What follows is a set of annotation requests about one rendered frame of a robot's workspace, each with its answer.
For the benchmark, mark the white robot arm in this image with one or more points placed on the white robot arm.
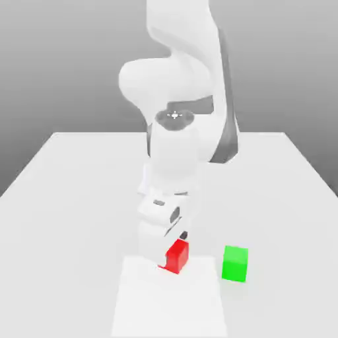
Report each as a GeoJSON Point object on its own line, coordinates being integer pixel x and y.
{"type": "Point", "coordinates": [174, 148]}

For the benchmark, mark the small red cube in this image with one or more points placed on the small red cube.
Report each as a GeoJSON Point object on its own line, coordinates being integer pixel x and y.
{"type": "Point", "coordinates": [177, 256]}

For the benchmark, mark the small green cube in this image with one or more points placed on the small green cube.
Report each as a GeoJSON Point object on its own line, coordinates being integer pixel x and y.
{"type": "Point", "coordinates": [234, 264]}

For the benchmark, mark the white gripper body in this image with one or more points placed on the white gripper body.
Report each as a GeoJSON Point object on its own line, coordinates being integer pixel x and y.
{"type": "Point", "coordinates": [151, 241]}

